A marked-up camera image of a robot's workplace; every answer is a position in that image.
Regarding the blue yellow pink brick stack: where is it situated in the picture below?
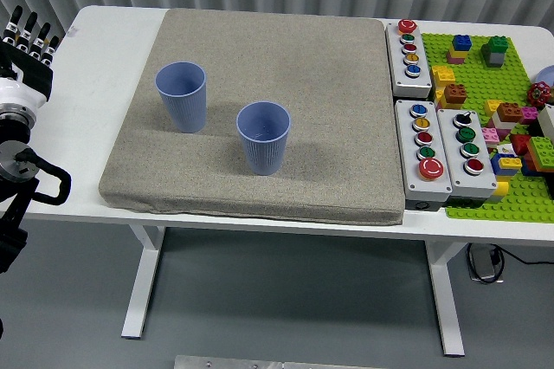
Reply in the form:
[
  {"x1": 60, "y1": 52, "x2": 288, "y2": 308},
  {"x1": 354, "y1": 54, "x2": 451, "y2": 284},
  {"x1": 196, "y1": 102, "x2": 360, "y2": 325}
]
[{"x1": 446, "y1": 34, "x2": 473, "y2": 64}]

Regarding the grey five-button box, small red stop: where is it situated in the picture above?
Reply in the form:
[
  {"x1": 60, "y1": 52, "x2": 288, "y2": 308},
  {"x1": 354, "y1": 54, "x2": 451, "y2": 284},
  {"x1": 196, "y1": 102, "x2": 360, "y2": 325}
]
[{"x1": 384, "y1": 18, "x2": 434, "y2": 100}]

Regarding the white box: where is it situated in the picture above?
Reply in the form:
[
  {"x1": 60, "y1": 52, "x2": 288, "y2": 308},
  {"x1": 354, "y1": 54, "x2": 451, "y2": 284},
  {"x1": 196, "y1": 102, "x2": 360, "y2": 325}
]
[{"x1": 536, "y1": 103, "x2": 554, "y2": 139}]

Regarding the pink toy brick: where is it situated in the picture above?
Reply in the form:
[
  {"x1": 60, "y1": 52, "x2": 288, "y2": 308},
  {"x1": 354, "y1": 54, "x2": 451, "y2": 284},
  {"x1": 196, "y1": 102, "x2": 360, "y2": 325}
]
[{"x1": 480, "y1": 126, "x2": 512, "y2": 147}]

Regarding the blue ribbed plastic cup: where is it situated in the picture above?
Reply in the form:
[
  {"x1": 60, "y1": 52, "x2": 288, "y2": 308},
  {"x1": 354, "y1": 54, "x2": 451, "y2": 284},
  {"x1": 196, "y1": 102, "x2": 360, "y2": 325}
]
[
  {"x1": 235, "y1": 100, "x2": 292, "y2": 177},
  {"x1": 155, "y1": 61, "x2": 207, "y2": 133}
]

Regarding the yellow toy brick stack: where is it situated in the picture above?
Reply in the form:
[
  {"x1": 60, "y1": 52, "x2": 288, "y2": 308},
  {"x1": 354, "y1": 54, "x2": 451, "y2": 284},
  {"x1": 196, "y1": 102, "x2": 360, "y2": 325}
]
[{"x1": 431, "y1": 65, "x2": 455, "y2": 89}]

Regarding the white table leg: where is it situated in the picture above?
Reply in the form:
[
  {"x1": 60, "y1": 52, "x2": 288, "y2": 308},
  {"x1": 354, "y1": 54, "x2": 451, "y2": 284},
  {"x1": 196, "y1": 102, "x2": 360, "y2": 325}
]
[
  {"x1": 423, "y1": 239, "x2": 468, "y2": 358},
  {"x1": 120, "y1": 224, "x2": 166, "y2": 340}
]

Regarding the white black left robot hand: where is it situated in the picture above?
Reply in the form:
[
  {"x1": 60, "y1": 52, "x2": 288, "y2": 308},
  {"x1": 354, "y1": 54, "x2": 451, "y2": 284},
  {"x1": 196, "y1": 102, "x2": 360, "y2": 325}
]
[{"x1": 0, "y1": 5, "x2": 61, "y2": 109}]

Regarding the brown toy brick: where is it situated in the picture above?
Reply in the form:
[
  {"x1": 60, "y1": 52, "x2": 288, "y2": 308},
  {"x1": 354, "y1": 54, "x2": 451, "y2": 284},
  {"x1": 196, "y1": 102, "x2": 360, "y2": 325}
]
[{"x1": 441, "y1": 82, "x2": 469, "y2": 107}]

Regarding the yellow white toy brick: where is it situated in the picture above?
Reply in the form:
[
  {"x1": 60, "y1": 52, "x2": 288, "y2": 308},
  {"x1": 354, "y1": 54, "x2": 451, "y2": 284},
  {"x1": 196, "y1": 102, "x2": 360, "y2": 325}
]
[{"x1": 487, "y1": 181, "x2": 511, "y2": 205}]

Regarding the grey five-button box, large red stop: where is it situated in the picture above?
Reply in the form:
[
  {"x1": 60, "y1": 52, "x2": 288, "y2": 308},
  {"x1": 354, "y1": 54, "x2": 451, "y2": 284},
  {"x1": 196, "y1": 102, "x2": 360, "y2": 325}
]
[{"x1": 394, "y1": 99, "x2": 454, "y2": 213}]

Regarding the red valve wheel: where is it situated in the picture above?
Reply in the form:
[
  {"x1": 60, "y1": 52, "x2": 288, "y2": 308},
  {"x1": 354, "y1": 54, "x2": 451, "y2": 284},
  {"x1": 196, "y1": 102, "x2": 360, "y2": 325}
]
[{"x1": 526, "y1": 81, "x2": 552, "y2": 107}]

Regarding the green toy brick baseplate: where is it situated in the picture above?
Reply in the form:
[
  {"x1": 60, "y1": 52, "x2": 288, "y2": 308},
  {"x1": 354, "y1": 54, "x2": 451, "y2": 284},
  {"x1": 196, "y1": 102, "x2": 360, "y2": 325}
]
[{"x1": 420, "y1": 32, "x2": 554, "y2": 223}]

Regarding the red toy brick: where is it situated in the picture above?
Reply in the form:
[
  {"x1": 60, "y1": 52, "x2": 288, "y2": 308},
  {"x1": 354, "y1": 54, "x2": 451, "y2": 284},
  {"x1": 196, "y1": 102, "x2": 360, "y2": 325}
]
[{"x1": 509, "y1": 133, "x2": 534, "y2": 157}]

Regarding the grey four-button box, black knob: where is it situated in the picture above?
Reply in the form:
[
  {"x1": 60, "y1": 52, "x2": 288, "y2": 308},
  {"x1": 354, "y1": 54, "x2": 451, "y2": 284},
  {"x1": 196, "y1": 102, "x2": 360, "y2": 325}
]
[{"x1": 436, "y1": 107, "x2": 499, "y2": 209}]

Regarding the green grey brick stack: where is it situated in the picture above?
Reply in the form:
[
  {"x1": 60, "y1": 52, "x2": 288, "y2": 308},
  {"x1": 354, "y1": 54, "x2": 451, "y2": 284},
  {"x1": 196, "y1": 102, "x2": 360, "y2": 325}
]
[{"x1": 480, "y1": 35, "x2": 509, "y2": 68}]

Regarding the black power cable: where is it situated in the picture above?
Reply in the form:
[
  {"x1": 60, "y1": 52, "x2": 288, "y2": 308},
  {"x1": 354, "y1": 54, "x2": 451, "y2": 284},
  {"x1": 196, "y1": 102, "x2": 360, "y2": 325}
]
[{"x1": 465, "y1": 242, "x2": 554, "y2": 286}]

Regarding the grey power adapter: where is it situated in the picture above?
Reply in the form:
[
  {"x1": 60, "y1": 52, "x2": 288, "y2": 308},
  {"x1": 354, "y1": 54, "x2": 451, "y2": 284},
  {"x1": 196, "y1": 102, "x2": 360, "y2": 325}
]
[{"x1": 470, "y1": 247, "x2": 499, "y2": 282}]

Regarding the large green toy brick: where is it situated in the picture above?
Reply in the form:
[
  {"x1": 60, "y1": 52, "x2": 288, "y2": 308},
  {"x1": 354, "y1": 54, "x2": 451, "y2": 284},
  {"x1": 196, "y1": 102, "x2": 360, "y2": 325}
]
[{"x1": 525, "y1": 136, "x2": 554, "y2": 167}]

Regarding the pale blue bowl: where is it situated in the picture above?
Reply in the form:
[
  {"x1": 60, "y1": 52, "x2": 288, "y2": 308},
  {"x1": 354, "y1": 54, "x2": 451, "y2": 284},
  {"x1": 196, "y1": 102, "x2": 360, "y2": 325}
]
[{"x1": 535, "y1": 64, "x2": 554, "y2": 86}]

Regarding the grey-brown fabric mat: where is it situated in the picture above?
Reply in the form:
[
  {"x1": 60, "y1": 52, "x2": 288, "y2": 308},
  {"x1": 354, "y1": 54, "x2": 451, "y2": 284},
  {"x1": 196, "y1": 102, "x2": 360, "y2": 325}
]
[{"x1": 98, "y1": 8, "x2": 407, "y2": 227}]

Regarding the brown white brick stack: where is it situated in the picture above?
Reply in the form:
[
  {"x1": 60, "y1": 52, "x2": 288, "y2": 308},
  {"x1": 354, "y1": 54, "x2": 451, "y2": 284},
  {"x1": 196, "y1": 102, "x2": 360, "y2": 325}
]
[{"x1": 495, "y1": 101, "x2": 524, "y2": 130}]

